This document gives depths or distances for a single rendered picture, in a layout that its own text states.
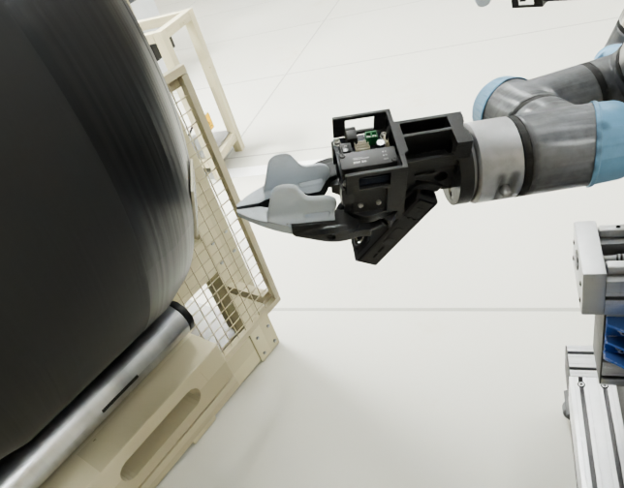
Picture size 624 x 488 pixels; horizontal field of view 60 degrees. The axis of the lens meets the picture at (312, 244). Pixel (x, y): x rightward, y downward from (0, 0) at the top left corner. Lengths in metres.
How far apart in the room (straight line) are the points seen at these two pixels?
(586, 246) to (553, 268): 0.97
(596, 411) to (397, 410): 0.54
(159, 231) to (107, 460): 0.27
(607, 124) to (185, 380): 0.49
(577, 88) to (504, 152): 0.16
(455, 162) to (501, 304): 1.36
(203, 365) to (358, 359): 1.12
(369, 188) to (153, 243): 0.18
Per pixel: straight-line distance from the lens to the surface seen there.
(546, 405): 1.59
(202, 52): 3.02
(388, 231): 0.53
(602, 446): 1.26
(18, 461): 0.61
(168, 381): 0.65
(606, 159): 0.54
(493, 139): 0.50
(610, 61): 0.66
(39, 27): 0.37
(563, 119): 0.53
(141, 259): 0.44
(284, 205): 0.48
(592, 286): 0.94
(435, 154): 0.49
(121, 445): 0.62
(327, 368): 1.74
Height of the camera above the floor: 1.30
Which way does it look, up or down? 35 degrees down
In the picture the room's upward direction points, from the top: 19 degrees counter-clockwise
